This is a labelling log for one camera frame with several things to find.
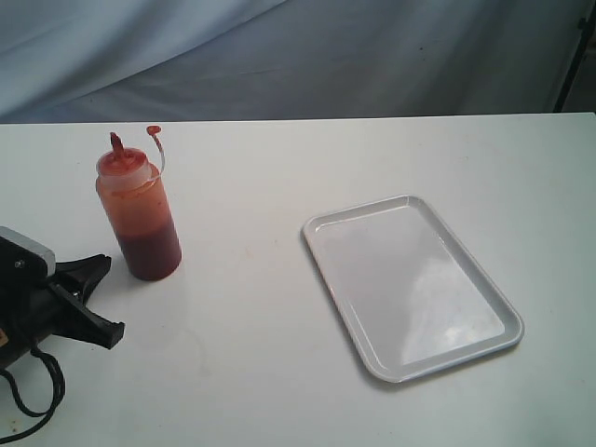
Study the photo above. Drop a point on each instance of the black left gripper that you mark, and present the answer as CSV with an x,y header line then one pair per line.
x,y
35,304

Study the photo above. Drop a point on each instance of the red sauce squeeze bottle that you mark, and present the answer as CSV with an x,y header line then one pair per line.
x,y
135,201

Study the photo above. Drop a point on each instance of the grey backdrop cloth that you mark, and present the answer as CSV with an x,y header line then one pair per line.
x,y
108,61

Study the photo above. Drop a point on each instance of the white rectangular plastic tray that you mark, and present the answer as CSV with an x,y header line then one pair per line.
x,y
413,299

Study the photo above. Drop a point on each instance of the black tripod stand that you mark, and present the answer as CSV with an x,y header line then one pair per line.
x,y
586,26

